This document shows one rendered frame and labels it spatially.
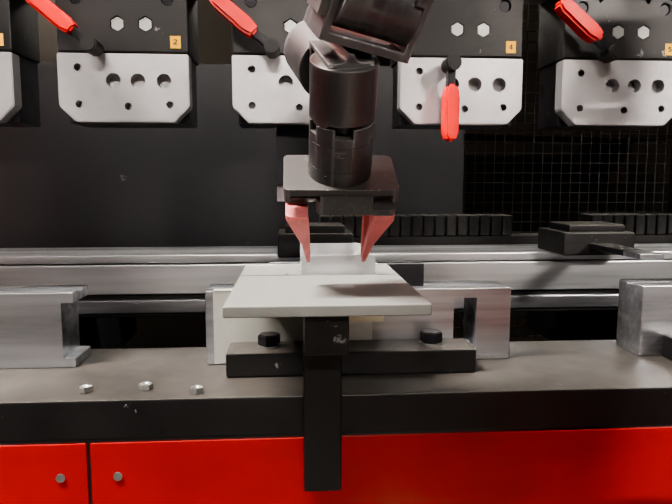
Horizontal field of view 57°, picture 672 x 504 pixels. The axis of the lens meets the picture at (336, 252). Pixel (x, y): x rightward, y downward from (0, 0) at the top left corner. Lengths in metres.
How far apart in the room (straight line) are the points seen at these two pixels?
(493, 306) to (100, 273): 0.62
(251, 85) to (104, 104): 0.17
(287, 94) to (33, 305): 0.40
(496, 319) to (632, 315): 0.19
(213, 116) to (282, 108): 0.57
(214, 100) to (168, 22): 0.54
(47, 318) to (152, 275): 0.26
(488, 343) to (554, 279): 0.32
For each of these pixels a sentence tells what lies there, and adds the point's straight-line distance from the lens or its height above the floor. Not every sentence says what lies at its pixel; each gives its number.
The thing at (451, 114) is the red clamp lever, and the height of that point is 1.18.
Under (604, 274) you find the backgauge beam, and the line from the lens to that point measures 1.17.
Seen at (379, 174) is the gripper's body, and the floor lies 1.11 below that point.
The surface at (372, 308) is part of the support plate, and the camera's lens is 0.54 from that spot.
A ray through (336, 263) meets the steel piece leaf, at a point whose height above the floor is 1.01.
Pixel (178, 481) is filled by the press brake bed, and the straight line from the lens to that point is 0.74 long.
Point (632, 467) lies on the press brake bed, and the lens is 0.82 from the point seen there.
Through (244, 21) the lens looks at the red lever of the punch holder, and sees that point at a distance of 0.74.
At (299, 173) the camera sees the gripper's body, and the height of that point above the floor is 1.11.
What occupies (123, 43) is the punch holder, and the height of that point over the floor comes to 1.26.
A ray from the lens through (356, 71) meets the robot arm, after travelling 0.51.
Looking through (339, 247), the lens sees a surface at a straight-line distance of 0.82.
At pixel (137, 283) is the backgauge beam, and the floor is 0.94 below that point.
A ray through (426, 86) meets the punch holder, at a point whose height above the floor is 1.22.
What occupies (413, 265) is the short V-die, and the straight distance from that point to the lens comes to 0.81.
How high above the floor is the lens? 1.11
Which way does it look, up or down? 7 degrees down
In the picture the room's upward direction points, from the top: straight up
